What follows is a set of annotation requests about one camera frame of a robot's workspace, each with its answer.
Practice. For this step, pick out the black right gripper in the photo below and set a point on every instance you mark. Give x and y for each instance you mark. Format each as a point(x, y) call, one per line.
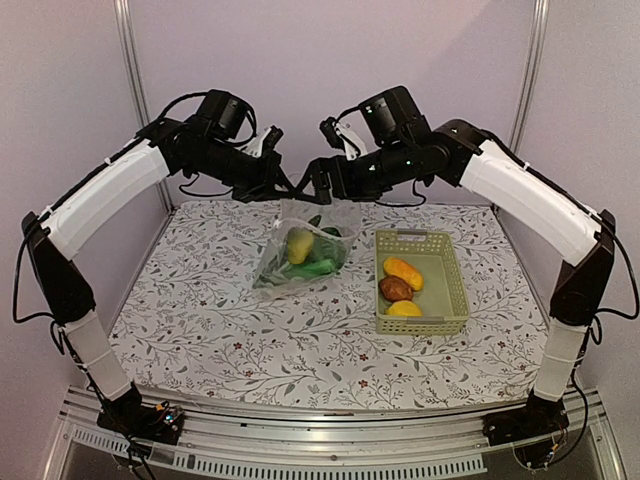
point(344, 188)

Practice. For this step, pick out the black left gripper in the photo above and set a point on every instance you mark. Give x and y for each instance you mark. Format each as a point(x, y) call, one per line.
point(264, 189)

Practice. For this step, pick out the green yellow toy avocado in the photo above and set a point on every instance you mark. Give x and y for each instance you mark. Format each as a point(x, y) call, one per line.
point(300, 242)

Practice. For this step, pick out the clear pink zip top bag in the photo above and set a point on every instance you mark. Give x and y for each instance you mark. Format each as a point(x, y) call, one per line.
point(344, 215)

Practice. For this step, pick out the green white toy bok choy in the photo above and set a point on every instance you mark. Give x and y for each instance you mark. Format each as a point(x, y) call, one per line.
point(328, 246)

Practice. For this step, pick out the green toy cucumber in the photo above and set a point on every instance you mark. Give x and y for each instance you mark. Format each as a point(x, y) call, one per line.
point(277, 272)

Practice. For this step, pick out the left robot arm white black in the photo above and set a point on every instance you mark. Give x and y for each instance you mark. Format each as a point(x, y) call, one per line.
point(212, 133)

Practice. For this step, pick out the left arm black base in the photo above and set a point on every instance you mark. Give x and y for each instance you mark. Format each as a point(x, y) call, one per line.
point(127, 415)

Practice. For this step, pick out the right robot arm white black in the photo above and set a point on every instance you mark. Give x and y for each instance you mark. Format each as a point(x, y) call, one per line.
point(465, 156)

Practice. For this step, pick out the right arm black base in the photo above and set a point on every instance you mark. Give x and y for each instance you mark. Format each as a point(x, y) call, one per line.
point(540, 425)

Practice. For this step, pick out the orange yellow toy mango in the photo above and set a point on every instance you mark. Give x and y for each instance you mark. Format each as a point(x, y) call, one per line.
point(398, 267)

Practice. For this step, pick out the brown toy potato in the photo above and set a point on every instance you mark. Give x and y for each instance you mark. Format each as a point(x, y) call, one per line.
point(393, 289)

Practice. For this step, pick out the yellow toy lemon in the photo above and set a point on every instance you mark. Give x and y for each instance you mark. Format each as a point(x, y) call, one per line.
point(404, 308)

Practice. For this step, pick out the floral patterned table mat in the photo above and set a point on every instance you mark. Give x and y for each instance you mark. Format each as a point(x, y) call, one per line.
point(193, 322)

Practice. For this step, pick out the beige perforated plastic basket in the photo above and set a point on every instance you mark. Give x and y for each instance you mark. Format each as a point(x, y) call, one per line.
point(443, 299)

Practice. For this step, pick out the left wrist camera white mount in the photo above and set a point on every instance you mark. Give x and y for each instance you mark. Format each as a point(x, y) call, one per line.
point(264, 142)

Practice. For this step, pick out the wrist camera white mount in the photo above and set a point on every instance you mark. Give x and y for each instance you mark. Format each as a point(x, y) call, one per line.
point(264, 142)
point(341, 137)

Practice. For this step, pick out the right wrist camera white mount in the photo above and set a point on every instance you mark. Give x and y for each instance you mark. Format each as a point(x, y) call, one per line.
point(341, 137)

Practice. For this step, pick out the left aluminium frame post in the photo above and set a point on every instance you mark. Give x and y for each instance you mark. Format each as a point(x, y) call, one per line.
point(131, 62)

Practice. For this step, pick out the aluminium frame post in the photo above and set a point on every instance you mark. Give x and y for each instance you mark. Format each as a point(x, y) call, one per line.
point(131, 62)
point(532, 65)

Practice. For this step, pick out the right aluminium frame post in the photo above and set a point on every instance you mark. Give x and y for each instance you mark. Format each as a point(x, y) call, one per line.
point(532, 65)

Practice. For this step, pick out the front aluminium rail frame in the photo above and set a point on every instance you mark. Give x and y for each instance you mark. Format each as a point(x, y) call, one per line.
point(225, 439)

